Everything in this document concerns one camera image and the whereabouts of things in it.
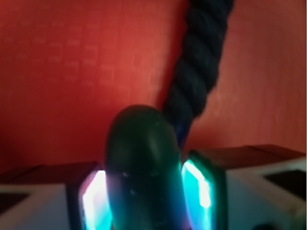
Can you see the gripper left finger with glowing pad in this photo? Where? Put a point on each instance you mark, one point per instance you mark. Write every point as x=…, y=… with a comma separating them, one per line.
x=68, y=196

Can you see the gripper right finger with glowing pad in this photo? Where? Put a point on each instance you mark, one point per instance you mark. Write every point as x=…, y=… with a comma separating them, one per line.
x=260, y=187

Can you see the dark green plastic pickle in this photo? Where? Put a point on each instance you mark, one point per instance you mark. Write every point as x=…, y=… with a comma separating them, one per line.
x=143, y=172

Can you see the red plastic tray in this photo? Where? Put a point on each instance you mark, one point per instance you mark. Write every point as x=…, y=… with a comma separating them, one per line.
x=67, y=67

